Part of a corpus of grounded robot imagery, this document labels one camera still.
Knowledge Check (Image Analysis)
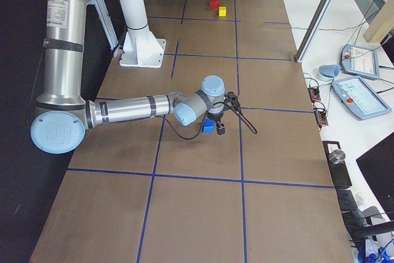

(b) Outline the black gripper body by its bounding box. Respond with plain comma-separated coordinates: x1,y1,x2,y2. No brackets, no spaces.
209,102,225,122

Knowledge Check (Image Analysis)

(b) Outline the blue wooden block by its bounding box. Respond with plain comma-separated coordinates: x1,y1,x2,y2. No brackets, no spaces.
202,118,215,133

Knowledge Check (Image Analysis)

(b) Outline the red wooden block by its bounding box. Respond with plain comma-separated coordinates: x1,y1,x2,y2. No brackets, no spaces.
210,0,220,9

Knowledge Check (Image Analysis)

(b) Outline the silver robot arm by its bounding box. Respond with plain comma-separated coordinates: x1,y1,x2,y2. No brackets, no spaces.
30,0,225,154

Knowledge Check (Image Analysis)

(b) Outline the orange black connector box far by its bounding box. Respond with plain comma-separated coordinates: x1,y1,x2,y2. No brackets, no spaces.
308,87,321,102

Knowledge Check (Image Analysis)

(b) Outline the orange black connector box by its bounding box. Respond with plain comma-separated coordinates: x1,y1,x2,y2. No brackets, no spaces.
308,87,321,102
313,107,329,127

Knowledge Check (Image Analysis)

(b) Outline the orange black connector box near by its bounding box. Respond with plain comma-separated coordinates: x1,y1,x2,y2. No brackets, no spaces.
313,107,329,127

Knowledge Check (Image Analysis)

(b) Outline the yellow wooden block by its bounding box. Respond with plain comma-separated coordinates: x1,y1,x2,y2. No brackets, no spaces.
218,6,227,17

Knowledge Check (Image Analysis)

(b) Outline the tape roll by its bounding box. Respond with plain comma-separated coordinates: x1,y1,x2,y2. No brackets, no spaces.
317,71,335,81

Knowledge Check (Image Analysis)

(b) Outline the metal cylinder weight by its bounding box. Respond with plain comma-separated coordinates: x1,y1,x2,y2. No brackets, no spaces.
328,149,346,164

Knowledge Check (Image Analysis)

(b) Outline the blue plastic cup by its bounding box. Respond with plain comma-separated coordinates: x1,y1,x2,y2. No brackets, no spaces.
318,64,340,78

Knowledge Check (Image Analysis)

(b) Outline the near teach pendant tablet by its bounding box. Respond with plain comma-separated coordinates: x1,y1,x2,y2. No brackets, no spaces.
332,76,392,120

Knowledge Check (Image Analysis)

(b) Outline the teach pendant tablet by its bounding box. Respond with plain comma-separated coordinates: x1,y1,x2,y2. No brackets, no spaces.
332,76,392,120
340,44,380,79

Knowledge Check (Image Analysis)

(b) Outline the far teach pendant tablet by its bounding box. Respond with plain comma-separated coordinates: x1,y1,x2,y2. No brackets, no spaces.
340,44,380,79

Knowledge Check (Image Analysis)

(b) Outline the black office chair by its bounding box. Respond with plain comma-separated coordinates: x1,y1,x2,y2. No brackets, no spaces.
337,190,393,246

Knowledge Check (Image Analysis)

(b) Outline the wooden beam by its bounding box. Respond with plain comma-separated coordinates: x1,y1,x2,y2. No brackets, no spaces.
364,0,393,43

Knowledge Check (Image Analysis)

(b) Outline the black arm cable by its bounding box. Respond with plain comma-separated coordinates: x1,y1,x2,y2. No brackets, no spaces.
163,91,258,140

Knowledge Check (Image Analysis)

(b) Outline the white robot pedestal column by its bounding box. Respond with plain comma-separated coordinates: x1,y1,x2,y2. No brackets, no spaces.
119,0,166,68

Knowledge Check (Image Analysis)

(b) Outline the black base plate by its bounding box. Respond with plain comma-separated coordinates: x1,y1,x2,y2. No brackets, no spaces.
323,140,352,190

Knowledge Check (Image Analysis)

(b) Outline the aluminium frame post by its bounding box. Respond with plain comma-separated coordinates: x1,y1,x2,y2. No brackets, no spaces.
294,0,332,63

